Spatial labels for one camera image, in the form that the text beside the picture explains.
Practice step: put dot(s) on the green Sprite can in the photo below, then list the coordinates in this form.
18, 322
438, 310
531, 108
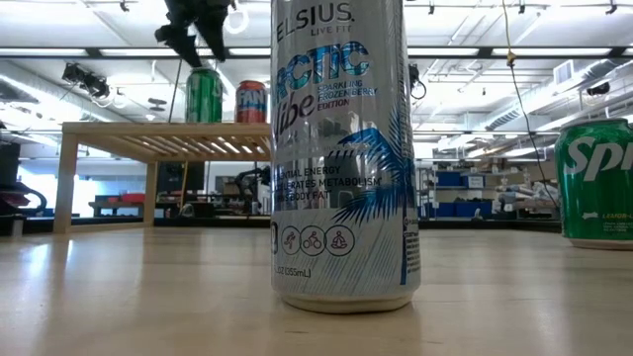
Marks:
598, 188
204, 96

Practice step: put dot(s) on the black ceiling camera rig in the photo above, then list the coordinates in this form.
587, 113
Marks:
86, 81

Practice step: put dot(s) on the tall silver Celsius can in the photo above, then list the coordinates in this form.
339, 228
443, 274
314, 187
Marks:
341, 173

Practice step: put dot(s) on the bench with red top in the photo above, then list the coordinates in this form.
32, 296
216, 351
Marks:
131, 199

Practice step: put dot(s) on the black monitor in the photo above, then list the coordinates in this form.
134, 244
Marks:
178, 178

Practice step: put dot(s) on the black background robot arm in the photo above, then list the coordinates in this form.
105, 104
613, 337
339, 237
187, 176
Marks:
247, 183

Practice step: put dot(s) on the orange Fanta can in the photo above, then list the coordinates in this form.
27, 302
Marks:
250, 101

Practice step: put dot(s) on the black aluminium table frame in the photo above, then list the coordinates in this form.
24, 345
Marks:
494, 226

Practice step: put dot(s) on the silver ventilation duct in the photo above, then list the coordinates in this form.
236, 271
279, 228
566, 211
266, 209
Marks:
544, 106

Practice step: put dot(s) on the dark machine with red part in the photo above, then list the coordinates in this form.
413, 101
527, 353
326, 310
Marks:
7, 163

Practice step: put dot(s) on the black duct-mounted device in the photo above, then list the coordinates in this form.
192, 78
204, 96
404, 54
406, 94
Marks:
598, 89

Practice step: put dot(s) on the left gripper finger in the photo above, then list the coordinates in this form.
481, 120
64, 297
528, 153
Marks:
180, 42
213, 37

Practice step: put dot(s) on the shelving with blue bins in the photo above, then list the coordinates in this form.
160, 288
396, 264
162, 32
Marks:
460, 207

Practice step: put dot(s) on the wooden slatted shelf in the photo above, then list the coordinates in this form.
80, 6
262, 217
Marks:
163, 129

